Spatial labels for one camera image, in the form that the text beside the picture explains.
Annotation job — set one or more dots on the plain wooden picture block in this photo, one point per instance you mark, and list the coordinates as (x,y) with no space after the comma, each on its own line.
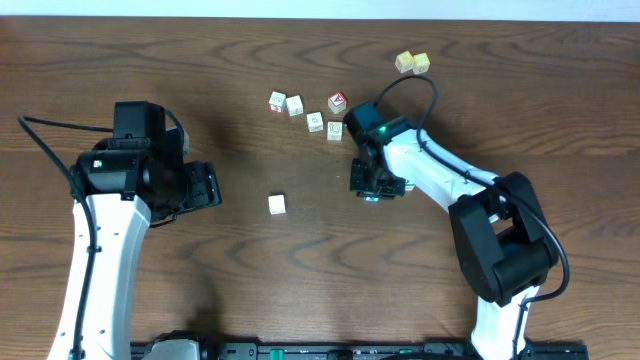
(294,105)

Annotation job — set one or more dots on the yellow block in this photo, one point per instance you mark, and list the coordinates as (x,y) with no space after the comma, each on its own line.
(421,63)
(404,62)

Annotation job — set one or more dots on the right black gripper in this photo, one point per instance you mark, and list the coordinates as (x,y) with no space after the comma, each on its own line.
(359,183)

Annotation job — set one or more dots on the red letter A block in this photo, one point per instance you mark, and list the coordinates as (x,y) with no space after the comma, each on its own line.
(337,102)

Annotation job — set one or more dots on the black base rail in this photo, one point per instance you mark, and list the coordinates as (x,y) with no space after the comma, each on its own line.
(180,349)

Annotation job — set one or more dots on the yellow block left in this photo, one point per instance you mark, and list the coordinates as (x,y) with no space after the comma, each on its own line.
(404,62)

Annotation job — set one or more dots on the yellow block right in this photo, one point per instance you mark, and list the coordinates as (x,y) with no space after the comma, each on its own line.
(421,63)

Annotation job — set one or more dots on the wooden block animal picture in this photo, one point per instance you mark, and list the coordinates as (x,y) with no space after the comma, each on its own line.
(315,122)

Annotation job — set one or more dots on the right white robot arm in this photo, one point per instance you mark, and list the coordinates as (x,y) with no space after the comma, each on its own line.
(503,243)

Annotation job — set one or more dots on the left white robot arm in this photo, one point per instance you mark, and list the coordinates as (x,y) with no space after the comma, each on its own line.
(124,188)

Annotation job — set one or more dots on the wooden block round picture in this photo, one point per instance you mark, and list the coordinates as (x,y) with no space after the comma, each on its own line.
(334,131)

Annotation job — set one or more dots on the plain white wooden block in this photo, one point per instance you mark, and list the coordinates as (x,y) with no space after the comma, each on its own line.
(277,204)

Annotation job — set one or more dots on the blue edged picture block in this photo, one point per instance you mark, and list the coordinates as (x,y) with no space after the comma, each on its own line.
(371,199)

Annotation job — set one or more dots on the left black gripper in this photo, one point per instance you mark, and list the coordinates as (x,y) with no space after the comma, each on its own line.
(201,189)

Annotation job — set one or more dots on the wooden block red bottom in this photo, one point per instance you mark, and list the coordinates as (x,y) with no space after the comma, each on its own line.
(277,102)

